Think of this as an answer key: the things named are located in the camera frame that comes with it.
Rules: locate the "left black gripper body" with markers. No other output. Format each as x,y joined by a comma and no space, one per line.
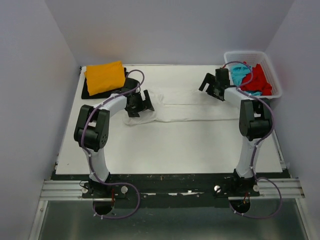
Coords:
138,105

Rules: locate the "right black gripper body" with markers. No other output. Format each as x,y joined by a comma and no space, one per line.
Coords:
213,93

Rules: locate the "white t shirt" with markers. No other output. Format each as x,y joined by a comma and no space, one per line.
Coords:
183,105

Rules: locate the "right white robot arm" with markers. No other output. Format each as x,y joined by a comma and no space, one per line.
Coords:
255,117

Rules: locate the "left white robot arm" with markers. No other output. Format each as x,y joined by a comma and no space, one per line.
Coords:
93,123

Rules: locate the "cyan t shirt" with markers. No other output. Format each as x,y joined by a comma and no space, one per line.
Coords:
238,72

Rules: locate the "red t shirt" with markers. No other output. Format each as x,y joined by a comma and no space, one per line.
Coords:
259,85

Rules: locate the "white plastic basket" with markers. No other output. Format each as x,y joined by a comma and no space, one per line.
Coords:
252,58

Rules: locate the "folded orange t shirt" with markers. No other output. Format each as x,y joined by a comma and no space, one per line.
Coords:
104,77

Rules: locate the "folded black t shirt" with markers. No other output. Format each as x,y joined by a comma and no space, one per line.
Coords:
103,95

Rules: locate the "left white knob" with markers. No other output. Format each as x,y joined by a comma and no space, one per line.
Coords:
124,189

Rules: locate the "white knob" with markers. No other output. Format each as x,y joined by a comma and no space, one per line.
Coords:
124,189
217,188

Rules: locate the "right white knob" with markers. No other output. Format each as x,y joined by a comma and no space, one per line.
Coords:
217,188

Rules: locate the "black base frame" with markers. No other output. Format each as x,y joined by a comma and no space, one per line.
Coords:
168,191

